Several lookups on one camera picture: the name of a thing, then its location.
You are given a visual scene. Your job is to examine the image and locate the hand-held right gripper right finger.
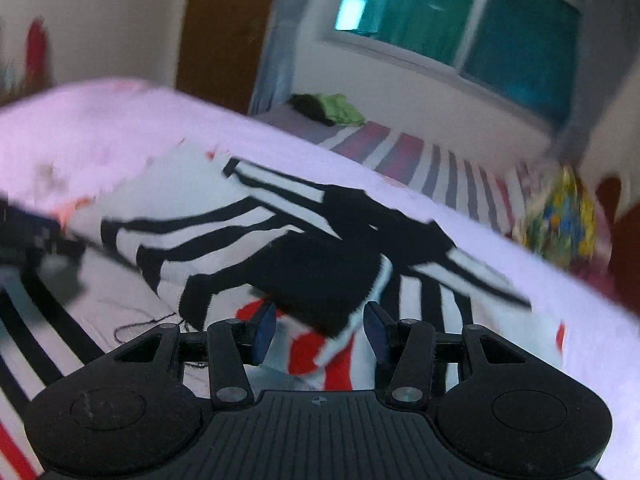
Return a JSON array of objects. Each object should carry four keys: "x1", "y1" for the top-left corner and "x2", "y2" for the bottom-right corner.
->
[{"x1": 362, "y1": 301, "x2": 531, "y2": 404}]

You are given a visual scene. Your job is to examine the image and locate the red hanging cloth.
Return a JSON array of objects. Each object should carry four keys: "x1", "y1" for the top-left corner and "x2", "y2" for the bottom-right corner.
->
[{"x1": 24, "y1": 17, "x2": 54, "y2": 95}]

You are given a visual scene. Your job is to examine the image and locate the grey blue curtain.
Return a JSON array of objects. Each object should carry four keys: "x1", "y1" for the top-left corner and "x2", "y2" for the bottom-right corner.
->
[{"x1": 247, "y1": 0, "x2": 341, "y2": 117}]

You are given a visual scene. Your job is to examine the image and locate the purple striped bed sheet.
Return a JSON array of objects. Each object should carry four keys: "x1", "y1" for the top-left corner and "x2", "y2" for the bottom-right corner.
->
[{"x1": 255, "y1": 105, "x2": 556, "y2": 241}]

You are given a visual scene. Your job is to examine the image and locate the colourful patterned pillow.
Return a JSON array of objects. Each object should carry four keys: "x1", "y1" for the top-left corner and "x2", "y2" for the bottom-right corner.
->
[{"x1": 520, "y1": 165, "x2": 599, "y2": 268}]

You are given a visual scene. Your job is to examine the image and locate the white framed window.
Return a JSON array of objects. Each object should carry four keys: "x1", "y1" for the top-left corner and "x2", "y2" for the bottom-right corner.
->
[{"x1": 315, "y1": 0, "x2": 601, "y2": 131}]

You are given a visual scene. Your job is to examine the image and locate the dark brown headboard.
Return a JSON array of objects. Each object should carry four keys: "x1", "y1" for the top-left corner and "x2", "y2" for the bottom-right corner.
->
[{"x1": 595, "y1": 175, "x2": 640, "y2": 311}]

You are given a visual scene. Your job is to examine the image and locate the black cloth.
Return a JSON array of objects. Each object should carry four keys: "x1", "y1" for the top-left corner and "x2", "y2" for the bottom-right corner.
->
[{"x1": 290, "y1": 94, "x2": 337, "y2": 127}]

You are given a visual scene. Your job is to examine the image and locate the black white red striped sweater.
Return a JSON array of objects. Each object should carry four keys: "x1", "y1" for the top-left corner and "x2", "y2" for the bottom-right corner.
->
[{"x1": 0, "y1": 145, "x2": 566, "y2": 480}]

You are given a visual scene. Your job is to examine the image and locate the brown wooden door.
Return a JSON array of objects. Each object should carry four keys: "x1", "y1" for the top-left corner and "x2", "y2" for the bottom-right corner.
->
[{"x1": 175, "y1": 0, "x2": 278, "y2": 116}]

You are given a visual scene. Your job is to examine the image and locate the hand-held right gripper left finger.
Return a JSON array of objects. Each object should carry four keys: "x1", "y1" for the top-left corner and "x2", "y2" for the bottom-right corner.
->
[{"x1": 114, "y1": 302, "x2": 278, "y2": 407}]

